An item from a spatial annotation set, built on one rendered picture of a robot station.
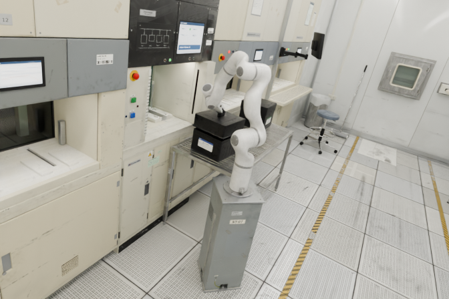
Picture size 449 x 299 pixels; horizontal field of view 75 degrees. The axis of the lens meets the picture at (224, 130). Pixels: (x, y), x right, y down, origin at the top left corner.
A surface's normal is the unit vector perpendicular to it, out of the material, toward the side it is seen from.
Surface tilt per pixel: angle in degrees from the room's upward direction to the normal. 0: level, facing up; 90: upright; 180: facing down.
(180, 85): 90
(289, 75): 90
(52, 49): 90
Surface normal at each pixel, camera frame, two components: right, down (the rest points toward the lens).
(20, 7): 0.85, 0.33
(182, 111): -0.50, 0.25
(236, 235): 0.25, 0.41
